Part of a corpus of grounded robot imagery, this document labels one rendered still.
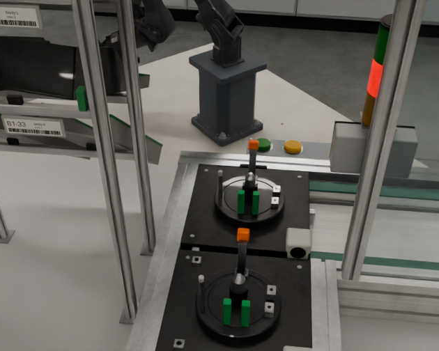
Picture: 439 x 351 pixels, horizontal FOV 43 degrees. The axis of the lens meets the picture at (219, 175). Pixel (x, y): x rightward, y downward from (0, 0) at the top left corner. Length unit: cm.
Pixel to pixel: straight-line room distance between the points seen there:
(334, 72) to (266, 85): 198
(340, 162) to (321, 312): 25
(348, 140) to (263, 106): 80
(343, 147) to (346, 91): 263
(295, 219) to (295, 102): 63
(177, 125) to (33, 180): 41
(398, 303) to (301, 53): 297
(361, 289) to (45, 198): 74
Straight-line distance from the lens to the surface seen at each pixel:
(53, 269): 118
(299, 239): 102
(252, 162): 111
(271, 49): 392
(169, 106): 162
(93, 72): 73
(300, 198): 113
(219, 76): 135
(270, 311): 89
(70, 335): 107
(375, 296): 105
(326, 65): 376
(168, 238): 107
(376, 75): 79
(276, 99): 166
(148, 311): 95
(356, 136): 85
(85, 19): 70
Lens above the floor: 171
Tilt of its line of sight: 39 degrees down
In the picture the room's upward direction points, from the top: straight up
